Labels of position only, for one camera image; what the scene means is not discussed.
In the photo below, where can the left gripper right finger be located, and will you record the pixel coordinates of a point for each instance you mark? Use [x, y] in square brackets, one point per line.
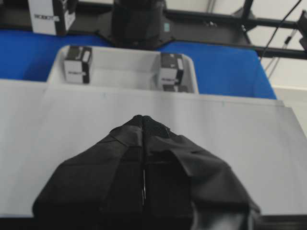
[188, 188]

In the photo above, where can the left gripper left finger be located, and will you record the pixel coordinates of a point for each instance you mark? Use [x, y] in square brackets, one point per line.
[98, 189]

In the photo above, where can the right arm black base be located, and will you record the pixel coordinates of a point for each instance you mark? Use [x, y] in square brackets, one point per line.
[137, 24]

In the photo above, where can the white plastic tray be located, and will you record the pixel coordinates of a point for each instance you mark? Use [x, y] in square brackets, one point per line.
[123, 68]

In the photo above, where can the blue table cloth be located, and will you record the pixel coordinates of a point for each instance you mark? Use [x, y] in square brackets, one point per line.
[220, 70]

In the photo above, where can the black metal frame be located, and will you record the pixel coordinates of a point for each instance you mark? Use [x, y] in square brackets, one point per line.
[188, 26]

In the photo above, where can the black white box on frame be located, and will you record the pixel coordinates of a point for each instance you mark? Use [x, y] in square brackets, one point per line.
[52, 17]

